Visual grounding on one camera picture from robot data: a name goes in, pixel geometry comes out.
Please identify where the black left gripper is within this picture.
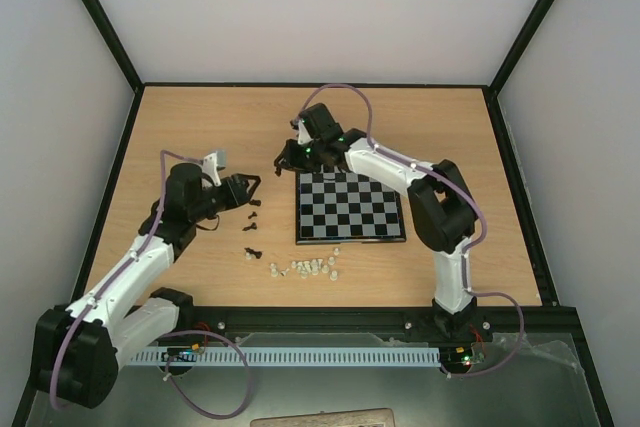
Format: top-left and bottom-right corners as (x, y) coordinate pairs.
(192, 174), (263, 222)

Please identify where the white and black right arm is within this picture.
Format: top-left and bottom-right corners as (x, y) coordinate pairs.
(274, 103), (486, 339)

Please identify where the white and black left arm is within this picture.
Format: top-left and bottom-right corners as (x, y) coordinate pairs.
(29, 163), (261, 408)

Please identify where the white chess pieces cluster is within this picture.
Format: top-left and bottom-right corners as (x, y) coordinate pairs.
(290, 256), (338, 278)

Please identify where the small circuit board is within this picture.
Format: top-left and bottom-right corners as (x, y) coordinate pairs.
(450, 343), (487, 366)

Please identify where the black and grey chessboard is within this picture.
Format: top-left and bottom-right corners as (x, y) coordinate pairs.
(295, 170), (406, 245)

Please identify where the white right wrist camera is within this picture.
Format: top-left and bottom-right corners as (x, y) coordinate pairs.
(293, 117), (313, 146)

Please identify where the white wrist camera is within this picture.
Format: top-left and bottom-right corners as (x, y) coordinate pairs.
(201, 149), (227, 189)
(293, 117), (313, 146)

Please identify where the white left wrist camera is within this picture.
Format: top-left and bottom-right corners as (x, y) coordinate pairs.
(201, 149), (227, 189)

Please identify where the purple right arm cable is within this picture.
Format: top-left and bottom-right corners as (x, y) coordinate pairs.
(299, 84), (526, 379)

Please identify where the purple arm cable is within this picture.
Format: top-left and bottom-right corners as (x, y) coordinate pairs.
(48, 149), (251, 419)
(299, 84), (526, 379)

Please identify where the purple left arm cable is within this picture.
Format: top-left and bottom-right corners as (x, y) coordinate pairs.
(48, 149), (251, 419)

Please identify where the light blue cable duct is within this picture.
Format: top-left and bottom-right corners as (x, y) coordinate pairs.
(129, 346), (441, 368)

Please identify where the black enclosure frame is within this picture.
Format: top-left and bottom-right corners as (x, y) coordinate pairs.
(9, 0), (640, 427)

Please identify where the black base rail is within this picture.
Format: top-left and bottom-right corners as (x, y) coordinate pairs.
(49, 305), (581, 343)

